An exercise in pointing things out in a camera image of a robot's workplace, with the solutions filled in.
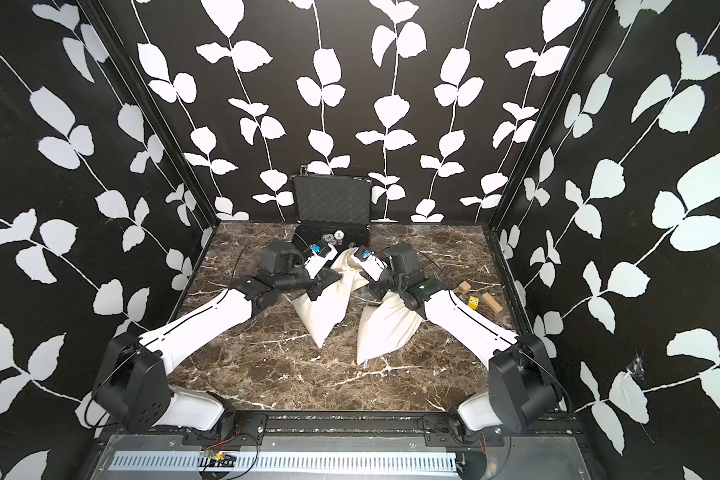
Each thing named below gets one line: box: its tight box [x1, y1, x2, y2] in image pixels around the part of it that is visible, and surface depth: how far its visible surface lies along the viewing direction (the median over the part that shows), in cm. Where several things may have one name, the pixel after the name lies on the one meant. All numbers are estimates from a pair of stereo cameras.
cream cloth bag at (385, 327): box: [356, 291, 425, 365], surface depth 85 cm
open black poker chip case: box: [292, 166, 372, 247], surface depth 113 cm
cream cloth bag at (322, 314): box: [292, 247, 370, 349], surface depth 90 cm
